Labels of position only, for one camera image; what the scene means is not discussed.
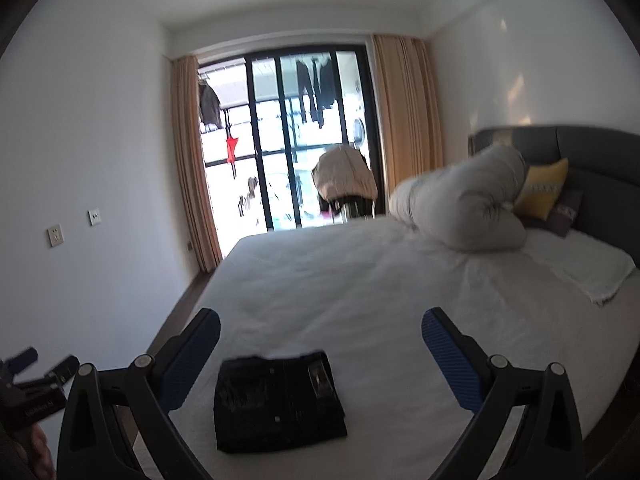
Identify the metal frame chair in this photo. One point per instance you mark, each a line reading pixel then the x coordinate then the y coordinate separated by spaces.
pixel 355 210

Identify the purple pillow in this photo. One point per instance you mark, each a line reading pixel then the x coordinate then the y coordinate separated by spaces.
pixel 565 215

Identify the beige garment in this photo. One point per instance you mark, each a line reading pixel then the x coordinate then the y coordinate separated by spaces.
pixel 345 170

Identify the rolled white duvet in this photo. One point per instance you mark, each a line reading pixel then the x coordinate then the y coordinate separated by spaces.
pixel 465 200

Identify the beige curtain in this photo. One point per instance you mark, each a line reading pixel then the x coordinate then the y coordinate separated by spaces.
pixel 410 120
pixel 192 160

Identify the yellow pillow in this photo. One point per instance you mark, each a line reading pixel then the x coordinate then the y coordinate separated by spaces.
pixel 542 190

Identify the white wall socket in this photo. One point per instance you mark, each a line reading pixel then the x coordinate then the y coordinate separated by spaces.
pixel 55 235

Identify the white bed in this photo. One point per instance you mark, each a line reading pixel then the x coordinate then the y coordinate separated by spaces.
pixel 350 285

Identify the dark grey bed headboard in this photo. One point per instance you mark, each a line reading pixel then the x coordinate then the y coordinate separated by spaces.
pixel 600 160

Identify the person's left hand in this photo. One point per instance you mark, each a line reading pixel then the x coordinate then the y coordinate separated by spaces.
pixel 42 452

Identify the hanging dark jacket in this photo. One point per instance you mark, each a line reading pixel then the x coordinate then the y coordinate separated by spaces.
pixel 210 105

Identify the black framed sliding glass door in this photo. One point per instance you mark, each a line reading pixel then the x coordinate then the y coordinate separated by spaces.
pixel 287 170

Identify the hanging dark clothes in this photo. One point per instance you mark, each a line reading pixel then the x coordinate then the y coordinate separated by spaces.
pixel 315 87

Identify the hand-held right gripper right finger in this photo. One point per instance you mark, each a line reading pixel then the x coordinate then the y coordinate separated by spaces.
pixel 450 360

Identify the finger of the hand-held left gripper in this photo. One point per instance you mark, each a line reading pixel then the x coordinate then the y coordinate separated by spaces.
pixel 64 367
pixel 24 358

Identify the black pants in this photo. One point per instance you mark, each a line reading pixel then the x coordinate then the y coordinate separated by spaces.
pixel 280 400

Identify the white folded towel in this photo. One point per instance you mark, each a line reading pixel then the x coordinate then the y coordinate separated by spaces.
pixel 585 265

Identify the hanging red garment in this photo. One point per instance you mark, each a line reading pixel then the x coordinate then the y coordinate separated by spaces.
pixel 232 149

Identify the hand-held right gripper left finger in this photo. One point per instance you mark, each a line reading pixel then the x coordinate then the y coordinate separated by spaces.
pixel 192 360

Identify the white washing machine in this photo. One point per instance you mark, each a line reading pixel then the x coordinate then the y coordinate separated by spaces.
pixel 359 130

